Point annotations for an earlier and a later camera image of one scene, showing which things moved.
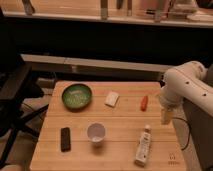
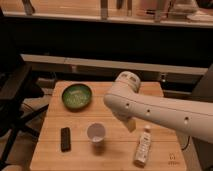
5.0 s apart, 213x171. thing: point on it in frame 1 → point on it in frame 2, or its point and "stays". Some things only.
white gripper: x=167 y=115 → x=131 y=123
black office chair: x=15 y=92 stays
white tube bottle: x=142 y=149 stays
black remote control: x=65 y=139 stays
